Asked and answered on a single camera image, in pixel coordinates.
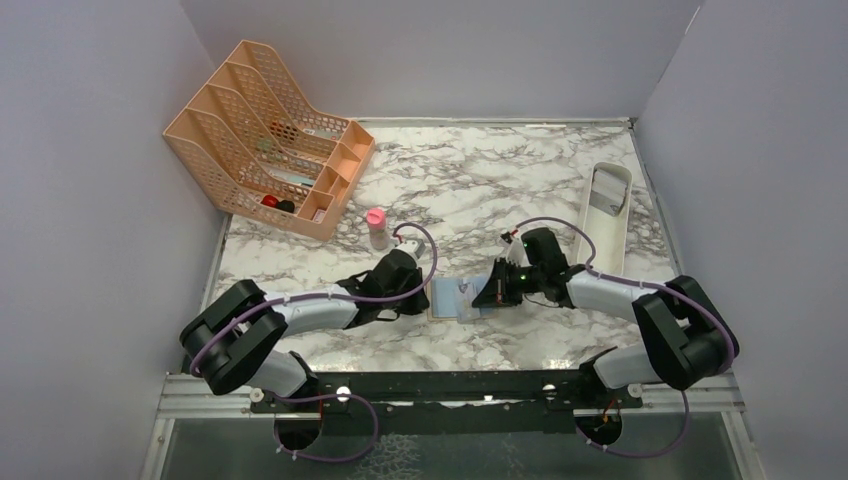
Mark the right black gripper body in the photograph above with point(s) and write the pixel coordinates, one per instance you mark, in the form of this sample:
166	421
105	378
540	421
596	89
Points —
532	277

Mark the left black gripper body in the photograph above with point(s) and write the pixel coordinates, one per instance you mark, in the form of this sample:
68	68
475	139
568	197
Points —
408	306

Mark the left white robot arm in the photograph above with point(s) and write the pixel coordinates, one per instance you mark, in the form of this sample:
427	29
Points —
232	342

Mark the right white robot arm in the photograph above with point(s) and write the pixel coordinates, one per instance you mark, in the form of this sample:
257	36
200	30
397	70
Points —
683	338

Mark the pink capped small bottle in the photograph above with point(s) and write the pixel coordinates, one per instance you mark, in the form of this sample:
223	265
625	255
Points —
376	220

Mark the white oblong tray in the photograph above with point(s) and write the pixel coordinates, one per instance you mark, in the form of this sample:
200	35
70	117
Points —
608	233

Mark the black round object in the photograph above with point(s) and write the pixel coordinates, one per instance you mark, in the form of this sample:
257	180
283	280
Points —
286	206

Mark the red round object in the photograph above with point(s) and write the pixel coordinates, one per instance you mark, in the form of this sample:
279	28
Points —
270	201

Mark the peach mesh file organizer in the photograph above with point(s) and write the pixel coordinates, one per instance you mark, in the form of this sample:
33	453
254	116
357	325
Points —
249	131

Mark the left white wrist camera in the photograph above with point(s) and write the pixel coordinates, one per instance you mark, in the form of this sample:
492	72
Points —
412	247

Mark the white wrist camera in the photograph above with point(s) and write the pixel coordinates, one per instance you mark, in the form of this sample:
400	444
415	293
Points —
412	247
515	252

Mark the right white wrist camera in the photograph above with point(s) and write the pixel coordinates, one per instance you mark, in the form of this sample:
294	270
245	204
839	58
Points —
515	252

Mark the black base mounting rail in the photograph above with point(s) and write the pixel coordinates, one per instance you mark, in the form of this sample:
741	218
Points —
437	403

